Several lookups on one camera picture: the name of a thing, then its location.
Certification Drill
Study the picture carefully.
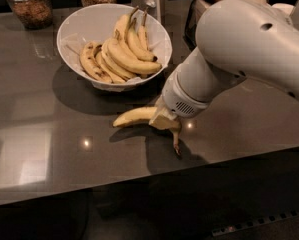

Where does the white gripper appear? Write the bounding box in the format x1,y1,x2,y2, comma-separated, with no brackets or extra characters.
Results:
148,71,211,132

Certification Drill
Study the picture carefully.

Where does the yellow banana picked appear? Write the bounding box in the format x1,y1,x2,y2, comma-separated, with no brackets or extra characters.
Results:
112,106,182,157

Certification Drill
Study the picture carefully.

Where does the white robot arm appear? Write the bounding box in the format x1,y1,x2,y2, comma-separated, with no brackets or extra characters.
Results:
149,0,299,129

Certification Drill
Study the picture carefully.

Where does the lower yellow banana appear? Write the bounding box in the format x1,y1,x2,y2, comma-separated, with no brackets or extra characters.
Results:
95,41,136,84

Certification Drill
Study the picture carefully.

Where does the large front yellow banana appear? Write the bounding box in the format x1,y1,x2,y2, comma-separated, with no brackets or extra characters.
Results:
107,31,162,74

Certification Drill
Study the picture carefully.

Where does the short middle yellow banana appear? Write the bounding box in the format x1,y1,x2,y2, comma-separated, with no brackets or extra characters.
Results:
127,18,157,62

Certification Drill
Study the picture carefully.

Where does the small back banana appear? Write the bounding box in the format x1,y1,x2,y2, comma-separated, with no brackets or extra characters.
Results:
137,11,148,50

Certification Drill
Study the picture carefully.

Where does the spotted left yellow banana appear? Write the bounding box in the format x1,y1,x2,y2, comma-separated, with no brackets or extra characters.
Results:
79,41,112,83

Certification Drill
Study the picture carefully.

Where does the tall back yellow banana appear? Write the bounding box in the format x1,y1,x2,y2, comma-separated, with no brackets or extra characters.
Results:
114,7,138,59

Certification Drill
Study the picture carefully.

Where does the floor power strip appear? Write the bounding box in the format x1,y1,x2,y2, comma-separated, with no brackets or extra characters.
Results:
211,209,299,237

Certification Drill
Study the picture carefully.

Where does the glass jar with granola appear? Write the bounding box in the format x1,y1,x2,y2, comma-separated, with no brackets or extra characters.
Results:
7,0,53,30

